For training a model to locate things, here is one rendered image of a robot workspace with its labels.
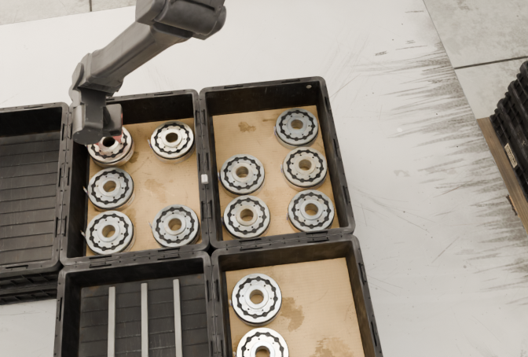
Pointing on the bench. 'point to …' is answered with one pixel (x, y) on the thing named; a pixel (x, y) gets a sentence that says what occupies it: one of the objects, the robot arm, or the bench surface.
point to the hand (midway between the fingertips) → (108, 139)
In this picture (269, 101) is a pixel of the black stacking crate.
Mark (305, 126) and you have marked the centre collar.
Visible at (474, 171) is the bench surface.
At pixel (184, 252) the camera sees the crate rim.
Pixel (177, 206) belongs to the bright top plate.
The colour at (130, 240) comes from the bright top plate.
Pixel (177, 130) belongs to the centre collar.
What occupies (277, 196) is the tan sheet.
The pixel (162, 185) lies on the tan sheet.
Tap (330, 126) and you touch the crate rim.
